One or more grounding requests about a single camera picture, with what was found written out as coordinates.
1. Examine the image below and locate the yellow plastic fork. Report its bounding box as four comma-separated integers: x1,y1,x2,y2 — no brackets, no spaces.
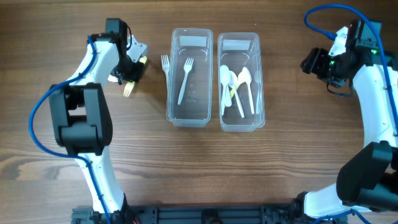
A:
123,56,147,98

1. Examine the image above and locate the white fork long diagonal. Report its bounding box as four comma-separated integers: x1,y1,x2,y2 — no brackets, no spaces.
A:
178,57,194,105

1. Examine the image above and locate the white spoon short thick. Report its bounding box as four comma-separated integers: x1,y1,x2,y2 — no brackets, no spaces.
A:
220,65,232,115

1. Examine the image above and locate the white spoon top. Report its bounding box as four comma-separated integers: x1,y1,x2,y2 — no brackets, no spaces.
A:
229,71,244,118

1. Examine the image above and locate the yellow plastic spoon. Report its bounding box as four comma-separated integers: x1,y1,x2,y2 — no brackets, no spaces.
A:
230,72,243,97

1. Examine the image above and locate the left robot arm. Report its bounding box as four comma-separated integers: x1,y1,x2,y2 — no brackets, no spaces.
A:
49,18,147,223

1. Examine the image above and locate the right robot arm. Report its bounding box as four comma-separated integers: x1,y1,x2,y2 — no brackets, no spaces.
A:
300,19,397,220

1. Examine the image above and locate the left clear plastic container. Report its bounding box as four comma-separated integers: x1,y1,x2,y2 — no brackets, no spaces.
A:
166,28,213,128

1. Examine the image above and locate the clear plastic container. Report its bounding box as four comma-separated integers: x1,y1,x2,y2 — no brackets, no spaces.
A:
166,28,213,128
218,32,266,132

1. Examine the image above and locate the right clear plastic container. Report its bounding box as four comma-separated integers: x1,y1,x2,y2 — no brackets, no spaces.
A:
218,32,266,132

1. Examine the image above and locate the cream white plastic fork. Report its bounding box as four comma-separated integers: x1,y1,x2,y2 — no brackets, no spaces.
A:
108,75,119,83

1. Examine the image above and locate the left blue cable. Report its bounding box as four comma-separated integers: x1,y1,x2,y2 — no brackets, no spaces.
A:
28,34,113,224

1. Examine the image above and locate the blue cable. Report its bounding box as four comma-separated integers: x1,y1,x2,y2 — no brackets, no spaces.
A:
303,3,398,224
28,34,113,224

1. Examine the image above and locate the right blue cable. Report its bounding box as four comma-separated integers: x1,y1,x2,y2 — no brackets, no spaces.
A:
303,3,398,224

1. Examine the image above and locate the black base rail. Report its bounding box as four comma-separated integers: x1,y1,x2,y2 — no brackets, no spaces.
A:
71,203,348,224

